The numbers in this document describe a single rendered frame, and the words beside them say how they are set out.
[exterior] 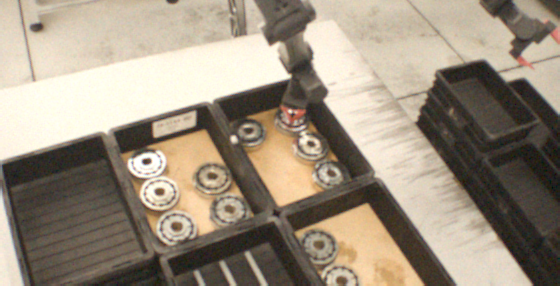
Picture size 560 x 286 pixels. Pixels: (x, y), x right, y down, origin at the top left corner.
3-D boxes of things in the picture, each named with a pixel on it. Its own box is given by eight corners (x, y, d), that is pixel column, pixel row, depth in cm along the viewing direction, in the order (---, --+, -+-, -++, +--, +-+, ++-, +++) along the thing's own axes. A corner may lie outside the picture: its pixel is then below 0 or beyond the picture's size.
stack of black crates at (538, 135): (466, 120, 277) (483, 88, 260) (506, 107, 288) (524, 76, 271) (513, 179, 255) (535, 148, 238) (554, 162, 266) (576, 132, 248)
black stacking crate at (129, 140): (110, 157, 153) (106, 131, 144) (208, 128, 164) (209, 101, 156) (160, 278, 131) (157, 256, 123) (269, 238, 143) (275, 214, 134)
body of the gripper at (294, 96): (313, 88, 161) (317, 69, 156) (303, 112, 154) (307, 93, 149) (291, 81, 162) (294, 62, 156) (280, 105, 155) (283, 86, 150)
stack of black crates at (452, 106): (403, 139, 263) (434, 70, 229) (451, 124, 273) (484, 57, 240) (450, 205, 240) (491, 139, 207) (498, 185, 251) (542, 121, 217)
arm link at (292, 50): (303, -10, 105) (253, 19, 105) (319, 15, 104) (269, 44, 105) (306, 37, 148) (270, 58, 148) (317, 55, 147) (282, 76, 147)
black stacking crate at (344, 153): (209, 128, 164) (210, 101, 156) (297, 102, 176) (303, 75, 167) (270, 237, 143) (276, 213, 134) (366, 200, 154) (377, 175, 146)
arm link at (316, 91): (304, 37, 144) (276, 54, 144) (325, 66, 138) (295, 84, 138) (317, 63, 154) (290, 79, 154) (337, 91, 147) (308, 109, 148)
